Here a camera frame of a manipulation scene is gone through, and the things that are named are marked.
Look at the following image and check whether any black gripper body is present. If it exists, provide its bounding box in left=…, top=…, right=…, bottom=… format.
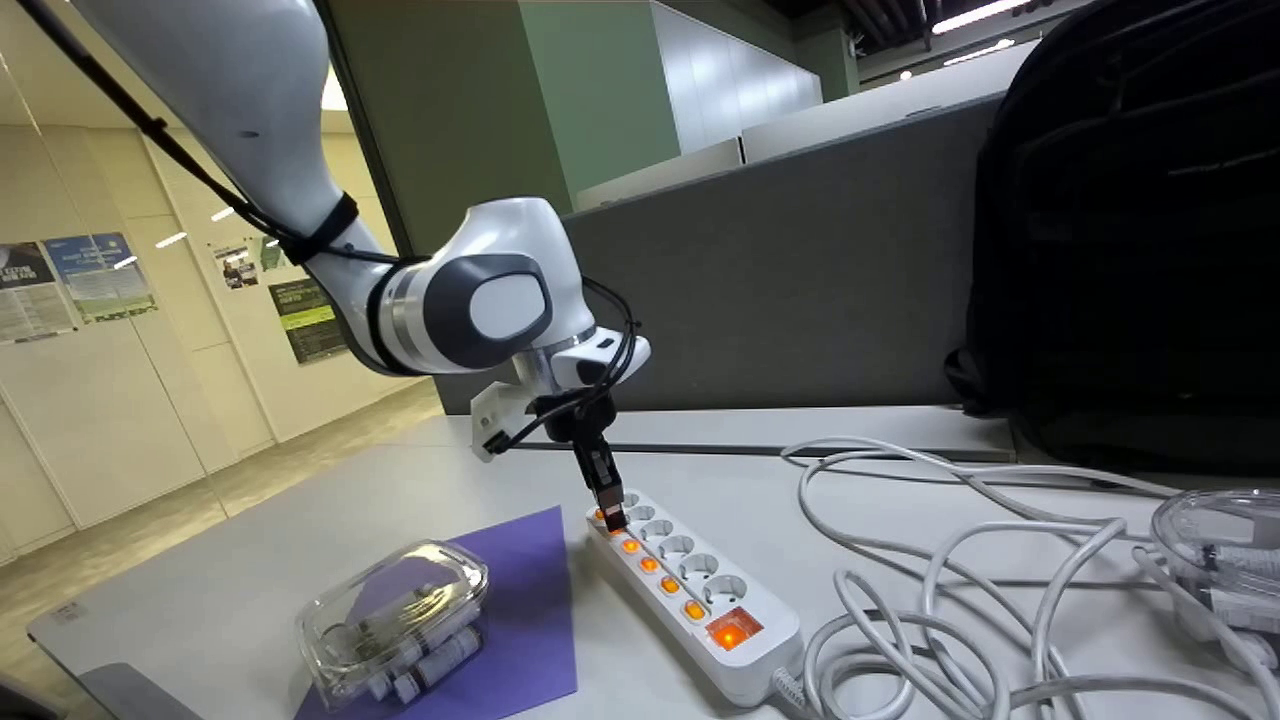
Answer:
left=534, top=386, right=625, bottom=459

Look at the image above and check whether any white six-socket power strip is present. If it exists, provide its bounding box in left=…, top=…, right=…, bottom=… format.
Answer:
left=582, top=484, right=806, bottom=708

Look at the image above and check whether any purple paper sheet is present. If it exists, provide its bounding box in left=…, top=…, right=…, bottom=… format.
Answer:
left=292, top=506, right=582, bottom=720

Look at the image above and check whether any clear plastic container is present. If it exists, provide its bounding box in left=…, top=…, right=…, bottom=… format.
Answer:
left=292, top=538, right=492, bottom=704

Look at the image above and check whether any grey desk partition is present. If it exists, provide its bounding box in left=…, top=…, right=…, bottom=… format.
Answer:
left=437, top=37, right=1049, bottom=418

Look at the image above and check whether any green pillar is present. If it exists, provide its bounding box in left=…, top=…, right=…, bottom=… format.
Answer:
left=317, top=0, right=685, bottom=266

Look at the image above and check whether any ceiling light strip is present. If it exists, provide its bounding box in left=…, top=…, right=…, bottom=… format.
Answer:
left=927, top=0, right=1040, bottom=40

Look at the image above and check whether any black backpack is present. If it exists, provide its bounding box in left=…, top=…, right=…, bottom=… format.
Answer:
left=941, top=0, right=1280, bottom=481

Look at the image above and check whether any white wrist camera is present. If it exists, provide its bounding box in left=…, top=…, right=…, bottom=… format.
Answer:
left=463, top=378, right=553, bottom=466

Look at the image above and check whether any thin white cable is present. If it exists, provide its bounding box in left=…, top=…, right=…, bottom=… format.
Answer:
left=775, top=435, right=1280, bottom=720

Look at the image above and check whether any white power strip cable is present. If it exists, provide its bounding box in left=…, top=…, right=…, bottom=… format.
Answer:
left=766, top=566, right=1055, bottom=720

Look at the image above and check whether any dark wall poster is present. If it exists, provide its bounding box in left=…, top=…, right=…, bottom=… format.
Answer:
left=267, top=271, right=355, bottom=369

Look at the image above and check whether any small wall notice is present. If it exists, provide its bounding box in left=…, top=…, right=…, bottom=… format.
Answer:
left=210, top=243, right=265, bottom=293

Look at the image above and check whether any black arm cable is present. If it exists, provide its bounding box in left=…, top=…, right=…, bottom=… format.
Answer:
left=15, top=0, right=647, bottom=457

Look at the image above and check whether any bagged white cable bundle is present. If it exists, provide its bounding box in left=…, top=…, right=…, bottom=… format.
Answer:
left=1149, top=481, right=1280, bottom=642

